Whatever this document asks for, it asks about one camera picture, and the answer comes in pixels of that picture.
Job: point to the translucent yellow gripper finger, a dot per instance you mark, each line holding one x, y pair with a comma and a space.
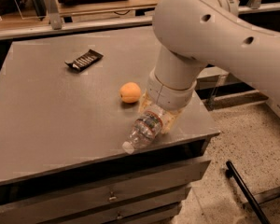
170, 119
145, 101

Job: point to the clear plastic water bottle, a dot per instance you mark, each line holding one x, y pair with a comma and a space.
145, 129

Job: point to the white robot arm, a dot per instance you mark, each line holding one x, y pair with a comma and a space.
195, 33

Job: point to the black rxbar chocolate wrapper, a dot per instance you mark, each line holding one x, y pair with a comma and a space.
84, 61

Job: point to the orange apricot fruit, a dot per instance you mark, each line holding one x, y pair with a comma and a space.
130, 93

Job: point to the black metal bar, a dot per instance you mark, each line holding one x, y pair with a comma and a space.
232, 172

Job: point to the grey drawer cabinet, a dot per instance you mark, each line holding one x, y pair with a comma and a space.
61, 135

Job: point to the upper drawer metal knob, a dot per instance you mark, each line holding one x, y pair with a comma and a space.
112, 197

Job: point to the wooden counter with metal rail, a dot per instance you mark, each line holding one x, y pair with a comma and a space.
13, 26

